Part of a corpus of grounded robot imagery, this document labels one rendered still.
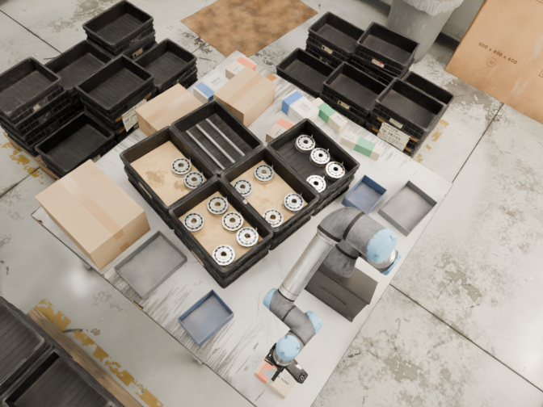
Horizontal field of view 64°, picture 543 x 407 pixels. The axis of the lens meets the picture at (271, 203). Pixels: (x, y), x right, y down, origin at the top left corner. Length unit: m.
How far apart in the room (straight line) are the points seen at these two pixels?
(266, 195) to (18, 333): 1.35
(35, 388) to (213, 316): 0.93
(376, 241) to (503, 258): 2.14
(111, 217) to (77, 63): 1.69
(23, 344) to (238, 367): 1.04
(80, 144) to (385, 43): 2.34
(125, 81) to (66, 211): 1.27
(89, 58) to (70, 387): 2.21
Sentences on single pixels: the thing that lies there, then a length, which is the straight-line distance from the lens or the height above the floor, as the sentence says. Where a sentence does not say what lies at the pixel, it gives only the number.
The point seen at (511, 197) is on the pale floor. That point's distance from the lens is 3.82.
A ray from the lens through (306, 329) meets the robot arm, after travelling 1.56.
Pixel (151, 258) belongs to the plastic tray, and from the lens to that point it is 2.18.
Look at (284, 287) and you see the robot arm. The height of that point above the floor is 1.22.
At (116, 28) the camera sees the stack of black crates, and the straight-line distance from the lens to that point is 3.58.
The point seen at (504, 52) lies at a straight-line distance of 4.33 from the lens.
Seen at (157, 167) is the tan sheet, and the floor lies 0.83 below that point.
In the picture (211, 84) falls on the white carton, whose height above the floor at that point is 0.79.
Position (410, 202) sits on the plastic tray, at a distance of 2.51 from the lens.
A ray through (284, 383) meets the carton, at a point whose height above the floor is 0.78.
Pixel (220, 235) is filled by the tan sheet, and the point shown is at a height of 0.83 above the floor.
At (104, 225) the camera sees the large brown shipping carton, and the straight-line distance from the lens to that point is 2.08.
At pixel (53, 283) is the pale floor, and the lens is 3.05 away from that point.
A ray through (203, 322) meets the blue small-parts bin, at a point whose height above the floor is 0.70.
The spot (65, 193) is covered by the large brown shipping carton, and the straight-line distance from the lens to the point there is 2.21.
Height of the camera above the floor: 2.70
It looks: 60 degrees down
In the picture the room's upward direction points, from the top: 11 degrees clockwise
